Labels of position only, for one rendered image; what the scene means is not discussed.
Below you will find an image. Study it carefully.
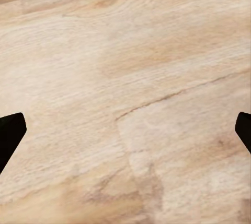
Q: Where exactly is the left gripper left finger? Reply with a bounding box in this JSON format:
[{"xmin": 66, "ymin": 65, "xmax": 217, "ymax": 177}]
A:
[{"xmin": 0, "ymin": 112, "xmax": 27, "ymax": 174}]

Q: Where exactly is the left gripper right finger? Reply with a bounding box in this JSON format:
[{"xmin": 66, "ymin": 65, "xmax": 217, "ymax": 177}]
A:
[{"xmin": 235, "ymin": 112, "xmax": 251, "ymax": 153}]

